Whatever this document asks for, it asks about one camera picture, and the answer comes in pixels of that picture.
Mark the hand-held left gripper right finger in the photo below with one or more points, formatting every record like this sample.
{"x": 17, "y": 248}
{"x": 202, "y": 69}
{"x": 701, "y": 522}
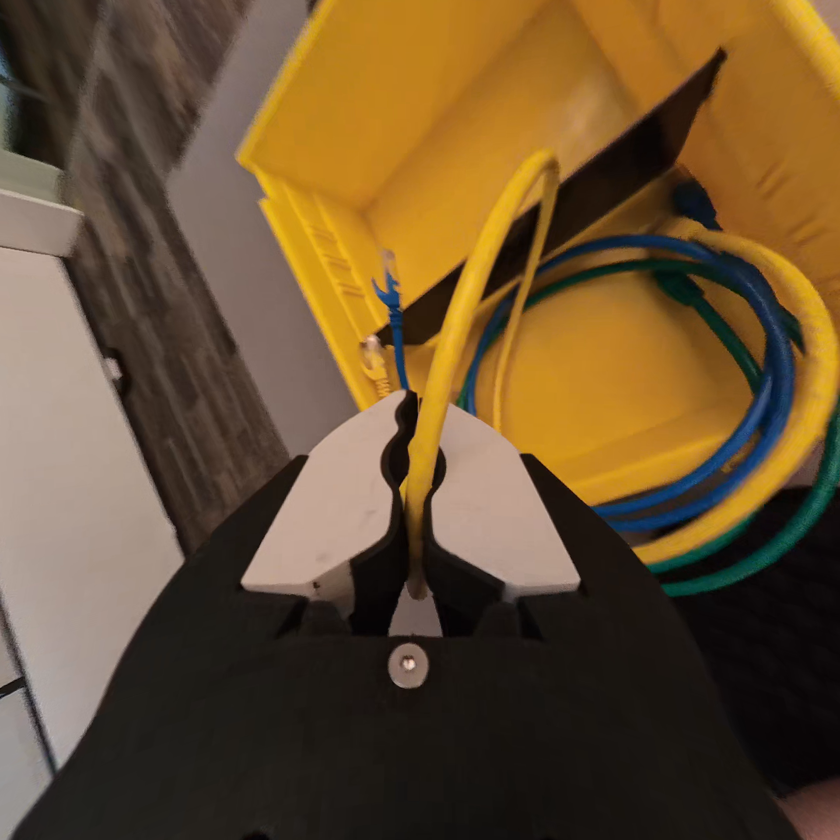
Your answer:
{"x": 499, "y": 512}

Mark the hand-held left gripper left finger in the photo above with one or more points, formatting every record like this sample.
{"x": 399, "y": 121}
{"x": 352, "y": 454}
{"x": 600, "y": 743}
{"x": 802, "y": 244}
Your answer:
{"x": 334, "y": 505}

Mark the yellow plastic bin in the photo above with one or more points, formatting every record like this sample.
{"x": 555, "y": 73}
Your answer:
{"x": 459, "y": 98}

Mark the white cabinet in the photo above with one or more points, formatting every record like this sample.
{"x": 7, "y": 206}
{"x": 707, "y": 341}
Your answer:
{"x": 65, "y": 459}

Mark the black bin divider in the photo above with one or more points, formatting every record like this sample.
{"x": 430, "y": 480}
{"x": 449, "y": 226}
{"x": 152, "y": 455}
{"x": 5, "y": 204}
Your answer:
{"x": 623, "y": 164}

